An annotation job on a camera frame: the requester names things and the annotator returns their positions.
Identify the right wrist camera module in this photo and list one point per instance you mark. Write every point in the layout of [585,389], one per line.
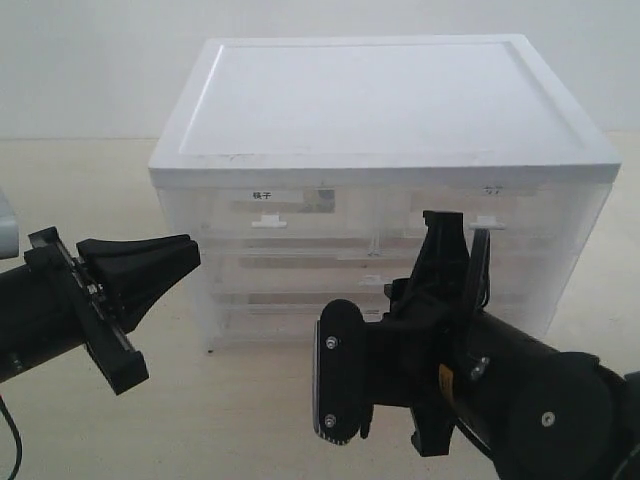
[340,408]

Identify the clear bottom wide drawer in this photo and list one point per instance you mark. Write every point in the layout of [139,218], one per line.
[255,317]

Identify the white plastic drawer cabinet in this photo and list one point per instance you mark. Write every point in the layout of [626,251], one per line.
[373,112]

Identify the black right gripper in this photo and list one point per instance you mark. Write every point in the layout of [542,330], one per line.
[428,313]

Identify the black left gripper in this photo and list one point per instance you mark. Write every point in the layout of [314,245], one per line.
[138,272]

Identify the clear wide drawer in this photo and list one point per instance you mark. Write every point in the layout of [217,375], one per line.
[262,276]
[255,317]

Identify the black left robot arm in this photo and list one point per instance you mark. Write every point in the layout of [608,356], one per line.
[57,301]

